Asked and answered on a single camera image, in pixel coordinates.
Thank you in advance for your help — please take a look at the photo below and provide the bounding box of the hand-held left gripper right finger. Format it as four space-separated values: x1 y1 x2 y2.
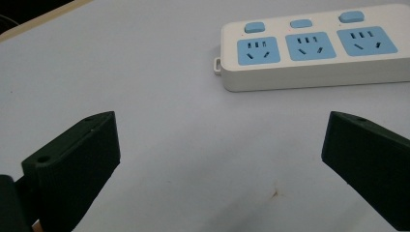
321 110 410 232

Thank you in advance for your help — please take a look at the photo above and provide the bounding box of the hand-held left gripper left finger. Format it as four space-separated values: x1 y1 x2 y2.
20 110 122 232

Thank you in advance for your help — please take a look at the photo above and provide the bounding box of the white and blue power strip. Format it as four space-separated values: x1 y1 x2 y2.
213 3 410 93

